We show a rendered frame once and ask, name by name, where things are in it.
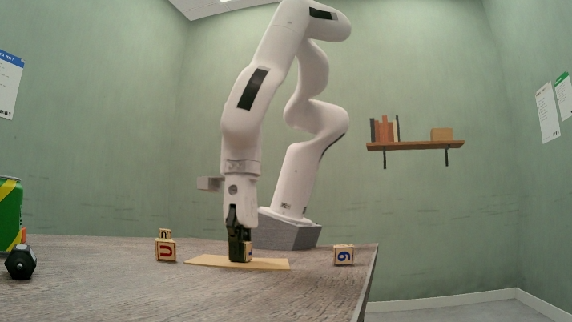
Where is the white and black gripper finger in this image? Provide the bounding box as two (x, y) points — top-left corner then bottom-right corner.
(226, 204), (244, 262)
(243, 227), (251, 241)

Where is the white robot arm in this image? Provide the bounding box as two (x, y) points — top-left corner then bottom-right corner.
(220, 0), (352, 225)

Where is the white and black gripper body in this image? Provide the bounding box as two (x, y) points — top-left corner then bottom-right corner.
(222, 175), (259, 228)

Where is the green and yellow striped can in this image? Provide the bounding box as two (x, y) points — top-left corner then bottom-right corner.
(0, 175), (23, 257)

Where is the beige mat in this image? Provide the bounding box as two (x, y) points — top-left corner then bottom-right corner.
(183, 254), (290, 271)

